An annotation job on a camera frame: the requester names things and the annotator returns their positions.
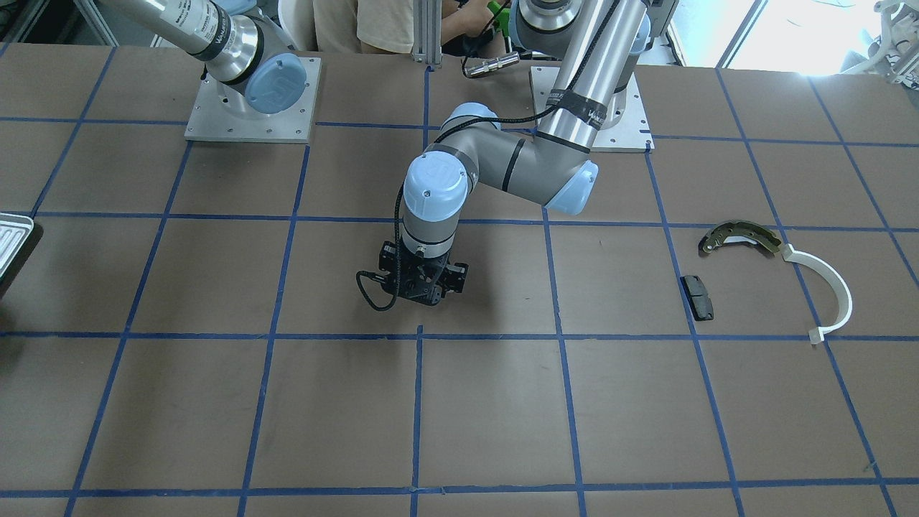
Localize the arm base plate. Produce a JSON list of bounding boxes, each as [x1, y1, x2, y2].
[[530, 66, 654, 154], [185, 52, 322, 144]]

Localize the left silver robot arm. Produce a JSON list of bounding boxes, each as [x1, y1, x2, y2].
[[355, 1, 652, 307]]

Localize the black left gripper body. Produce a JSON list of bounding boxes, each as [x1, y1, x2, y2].
[[378, 241, 468, 307]]

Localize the seated person beige shirt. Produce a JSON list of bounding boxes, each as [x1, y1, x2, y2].
[[308, 1, 494, 55]]

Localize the black brake pad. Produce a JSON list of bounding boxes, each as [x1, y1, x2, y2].
[[680, 275, 714, 322]]

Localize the white curved plastic bracket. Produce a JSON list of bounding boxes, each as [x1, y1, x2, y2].
[[778, 243, 854, 345]]

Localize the aluminium frame post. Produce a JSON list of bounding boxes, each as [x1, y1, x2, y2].
[[411, 0, 442, 71]]

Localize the green handled stick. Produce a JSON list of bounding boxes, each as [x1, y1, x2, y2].
[[487, 1, 513, 38]]

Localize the olive brake shoe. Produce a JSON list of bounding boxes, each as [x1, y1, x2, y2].
[[698, 220, 783, 254]]

